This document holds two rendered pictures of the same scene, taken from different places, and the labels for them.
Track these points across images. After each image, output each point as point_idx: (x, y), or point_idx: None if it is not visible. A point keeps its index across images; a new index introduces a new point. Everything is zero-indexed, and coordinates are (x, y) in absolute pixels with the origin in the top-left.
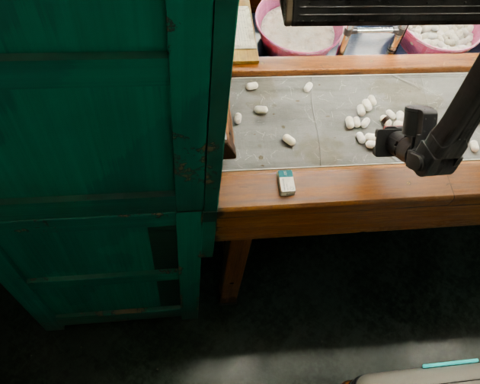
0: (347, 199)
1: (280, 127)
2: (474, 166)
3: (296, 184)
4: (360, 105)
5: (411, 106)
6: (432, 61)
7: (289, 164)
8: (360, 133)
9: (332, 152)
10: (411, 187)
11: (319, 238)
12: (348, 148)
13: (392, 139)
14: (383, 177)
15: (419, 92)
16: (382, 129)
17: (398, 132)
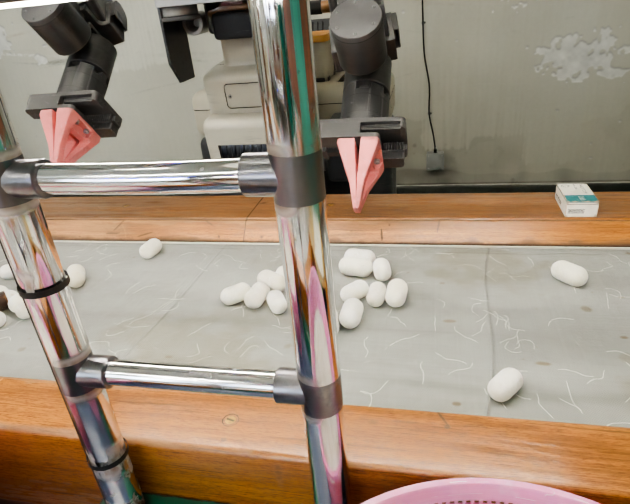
0: (451, 194)
1: (594, 308)
2: (194, 216)
3: (550, 207)
4: (353, 310)
5: (366, 24)
6: (18, 395)
7: (563, 252)
8: (382, 264)
9: (455, 263)
10: (329, 201)
11: None
12: (415, 265)
13: (383, 108)
14: (371, 210)
15: (145, 351)
16: (394, 117)
17: (365, 111)
